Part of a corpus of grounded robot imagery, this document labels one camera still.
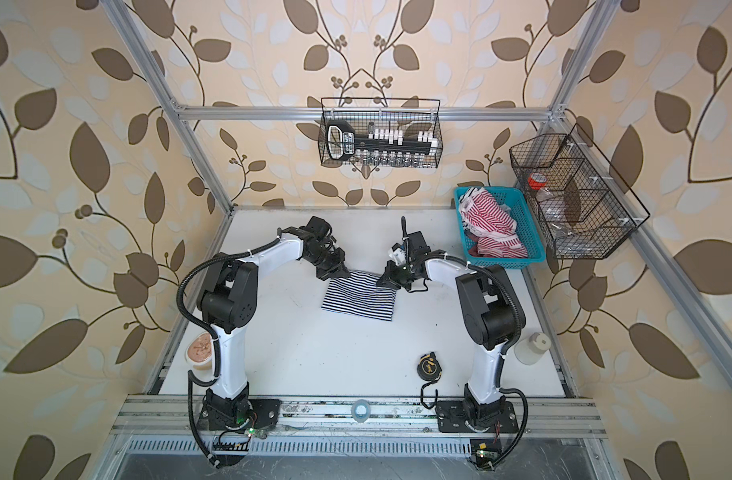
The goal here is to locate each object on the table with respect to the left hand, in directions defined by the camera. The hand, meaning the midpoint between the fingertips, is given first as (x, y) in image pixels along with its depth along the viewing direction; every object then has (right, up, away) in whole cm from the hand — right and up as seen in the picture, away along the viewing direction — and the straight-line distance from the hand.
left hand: (354, 270), depth 94 cm
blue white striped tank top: (+2, -8, +2) cm, 9 cm away
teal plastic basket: (+60, +13, +10) cm, 62 cm away
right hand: (+8, -4, -1) cm, 9 cm away
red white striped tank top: (+47, +15, +11) cm, 51 cm away
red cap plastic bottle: (+52, +25, -13) cm, 59 cm away
